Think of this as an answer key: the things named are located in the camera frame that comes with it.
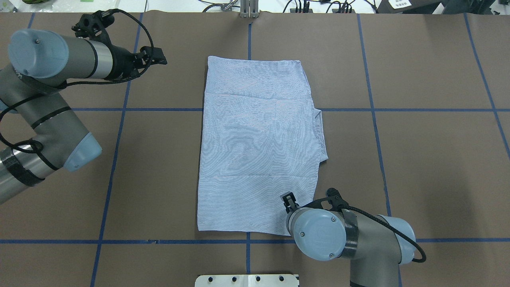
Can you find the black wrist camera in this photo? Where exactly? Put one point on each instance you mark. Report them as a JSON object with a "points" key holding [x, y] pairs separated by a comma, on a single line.
{"points": [[94, 26], [332, 202]]}

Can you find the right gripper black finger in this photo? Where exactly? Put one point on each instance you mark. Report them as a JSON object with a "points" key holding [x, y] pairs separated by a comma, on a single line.
{"points": [[289, 202]]}

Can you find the light blue striped shirt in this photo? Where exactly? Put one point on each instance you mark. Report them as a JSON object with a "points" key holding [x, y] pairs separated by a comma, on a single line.
{"points": [[261, 137]]}

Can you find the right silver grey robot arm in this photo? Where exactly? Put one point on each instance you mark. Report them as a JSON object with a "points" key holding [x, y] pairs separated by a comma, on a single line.
{"points": [[376, 245]]}

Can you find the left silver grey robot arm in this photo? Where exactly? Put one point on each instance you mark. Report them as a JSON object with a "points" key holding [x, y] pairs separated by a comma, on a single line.
{"points": [[42, 64]]}

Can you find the grey aluminium frame post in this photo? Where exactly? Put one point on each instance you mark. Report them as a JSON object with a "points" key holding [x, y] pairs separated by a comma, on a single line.
{"points": [[249, 9]]}

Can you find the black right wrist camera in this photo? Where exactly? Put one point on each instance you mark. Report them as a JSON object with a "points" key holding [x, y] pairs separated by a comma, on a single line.
{"points": [[332, 202]]}

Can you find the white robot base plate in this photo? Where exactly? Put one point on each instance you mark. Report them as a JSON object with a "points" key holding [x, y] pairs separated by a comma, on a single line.
{"points": [[248, 280]]}

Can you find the dark grey device with label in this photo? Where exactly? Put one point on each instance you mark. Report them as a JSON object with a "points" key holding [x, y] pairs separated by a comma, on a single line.
{"points": [[408, 6]]}

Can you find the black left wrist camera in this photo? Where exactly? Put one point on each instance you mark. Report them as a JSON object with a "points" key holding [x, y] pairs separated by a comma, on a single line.
{"points": [[94, 26]]}

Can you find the green object at edge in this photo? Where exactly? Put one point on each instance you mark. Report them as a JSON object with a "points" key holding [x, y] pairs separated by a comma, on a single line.
{"points": [[34, 2]]}

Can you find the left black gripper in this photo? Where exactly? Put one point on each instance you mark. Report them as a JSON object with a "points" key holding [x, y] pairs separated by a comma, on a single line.
{"points": [[121, 61]]}

